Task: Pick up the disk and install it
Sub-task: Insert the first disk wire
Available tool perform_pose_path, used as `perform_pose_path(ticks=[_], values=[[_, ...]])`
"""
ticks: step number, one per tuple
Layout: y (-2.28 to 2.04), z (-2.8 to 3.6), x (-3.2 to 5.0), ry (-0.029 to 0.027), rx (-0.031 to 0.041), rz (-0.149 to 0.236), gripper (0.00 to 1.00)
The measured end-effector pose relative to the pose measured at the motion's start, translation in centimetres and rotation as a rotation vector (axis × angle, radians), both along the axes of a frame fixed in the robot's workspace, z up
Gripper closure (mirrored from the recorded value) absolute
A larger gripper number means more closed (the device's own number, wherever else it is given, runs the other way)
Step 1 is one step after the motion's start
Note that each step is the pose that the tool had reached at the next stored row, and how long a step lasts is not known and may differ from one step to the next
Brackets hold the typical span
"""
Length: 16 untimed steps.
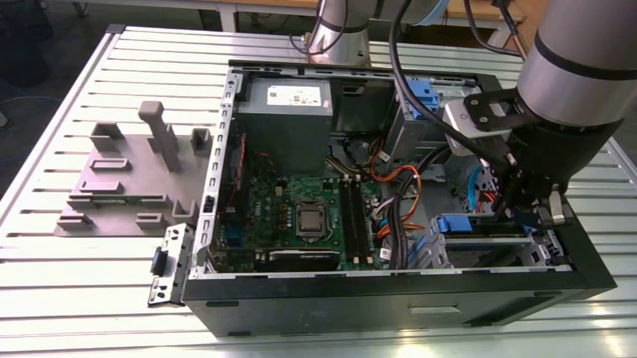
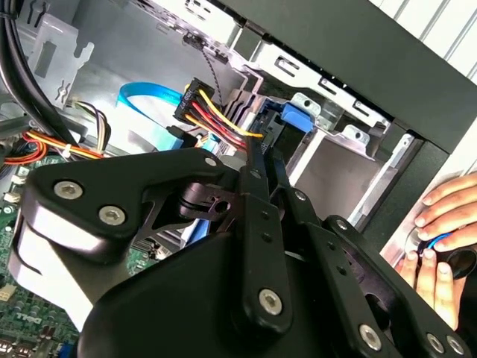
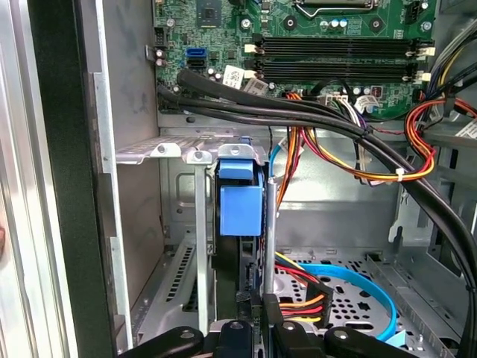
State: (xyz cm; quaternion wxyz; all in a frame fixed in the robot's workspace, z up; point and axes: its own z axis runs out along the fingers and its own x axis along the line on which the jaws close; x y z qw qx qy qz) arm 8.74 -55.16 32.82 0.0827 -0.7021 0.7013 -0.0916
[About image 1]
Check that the black RAM slot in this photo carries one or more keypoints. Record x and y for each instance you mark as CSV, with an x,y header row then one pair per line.
x,y
362,220
350,220

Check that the CPU socket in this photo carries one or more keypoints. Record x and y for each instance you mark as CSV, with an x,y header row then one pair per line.
x,y
313,237

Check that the black PC case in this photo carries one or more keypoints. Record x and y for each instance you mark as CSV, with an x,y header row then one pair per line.
x,y
349,306

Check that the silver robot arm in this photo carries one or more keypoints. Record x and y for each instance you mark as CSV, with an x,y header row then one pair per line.
x,y
572,93

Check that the hard disk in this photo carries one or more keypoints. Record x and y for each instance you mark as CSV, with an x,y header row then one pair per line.
x,y
454,223

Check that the grey power supply unit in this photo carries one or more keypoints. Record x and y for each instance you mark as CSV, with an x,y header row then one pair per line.
x,y
278,138

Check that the black graphics card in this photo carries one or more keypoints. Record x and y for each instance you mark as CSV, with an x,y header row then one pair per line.
x,y
298,259

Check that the silver CPU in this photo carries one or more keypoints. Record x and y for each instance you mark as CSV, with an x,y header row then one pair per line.
x,y
311,220

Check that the silver disk bay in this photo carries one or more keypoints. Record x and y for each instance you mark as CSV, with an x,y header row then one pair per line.
x,y
497,242

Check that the blue video connector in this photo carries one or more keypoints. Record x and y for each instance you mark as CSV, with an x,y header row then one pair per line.
x,y
159,261

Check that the grey parts rack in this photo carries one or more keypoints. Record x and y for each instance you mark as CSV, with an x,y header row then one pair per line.
x,y
144,194

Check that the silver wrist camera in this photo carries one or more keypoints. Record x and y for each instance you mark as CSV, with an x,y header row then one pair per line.
x,y
460,119

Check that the grey metal drive cage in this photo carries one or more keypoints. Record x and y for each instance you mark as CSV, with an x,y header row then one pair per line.
x,y
413,134

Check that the wooden desk white frame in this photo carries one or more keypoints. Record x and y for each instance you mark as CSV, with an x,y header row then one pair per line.
x,y
458,15

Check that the blue expansion slot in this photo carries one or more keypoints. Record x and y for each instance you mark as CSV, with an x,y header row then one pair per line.
x,y
234,238

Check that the green motherboard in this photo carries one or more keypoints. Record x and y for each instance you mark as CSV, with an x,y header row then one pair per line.
x,y
278,194

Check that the green RAM stick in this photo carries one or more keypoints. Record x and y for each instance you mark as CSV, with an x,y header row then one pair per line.
x,y
119,201

